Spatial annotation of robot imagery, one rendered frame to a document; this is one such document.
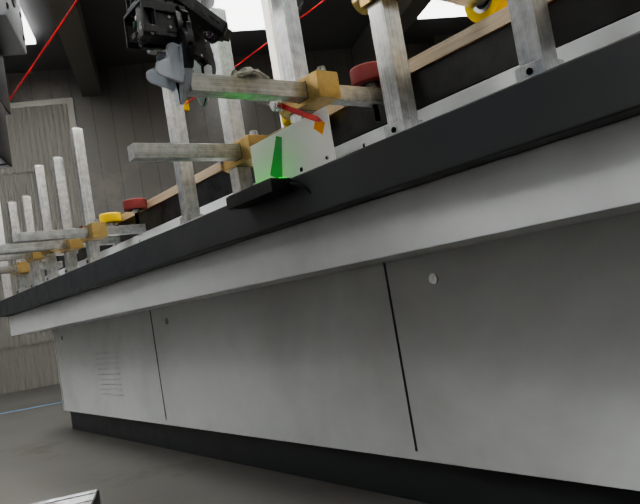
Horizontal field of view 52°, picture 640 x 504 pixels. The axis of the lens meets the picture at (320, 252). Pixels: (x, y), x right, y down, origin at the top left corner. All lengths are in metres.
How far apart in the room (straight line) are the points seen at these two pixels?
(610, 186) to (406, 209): 0.34
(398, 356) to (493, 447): 0.27
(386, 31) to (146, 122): 6.71
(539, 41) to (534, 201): 0.20
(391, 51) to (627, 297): 0.52
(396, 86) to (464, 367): 0.55
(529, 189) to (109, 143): 6.94
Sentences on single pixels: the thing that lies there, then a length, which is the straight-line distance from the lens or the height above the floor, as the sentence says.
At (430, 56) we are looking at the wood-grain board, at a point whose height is 0.88.
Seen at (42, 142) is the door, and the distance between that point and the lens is 7.69.
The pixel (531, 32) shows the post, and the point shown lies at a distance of 0.91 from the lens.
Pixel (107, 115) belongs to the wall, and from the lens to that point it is 7.75.
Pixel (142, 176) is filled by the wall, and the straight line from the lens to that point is 7.56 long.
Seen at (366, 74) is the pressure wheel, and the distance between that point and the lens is 1.32.
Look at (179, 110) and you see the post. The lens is 1.72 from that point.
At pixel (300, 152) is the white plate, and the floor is 0.74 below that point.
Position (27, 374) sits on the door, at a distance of 7.49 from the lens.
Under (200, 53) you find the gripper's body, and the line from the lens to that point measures 1.45.
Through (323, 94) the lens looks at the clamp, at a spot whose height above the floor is 0.82.
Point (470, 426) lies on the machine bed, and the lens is 1.32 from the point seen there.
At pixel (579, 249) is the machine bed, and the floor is 0.48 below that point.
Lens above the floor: 0.48
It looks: 4 degrees up
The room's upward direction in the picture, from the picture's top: 9 degrees counter-clockwise
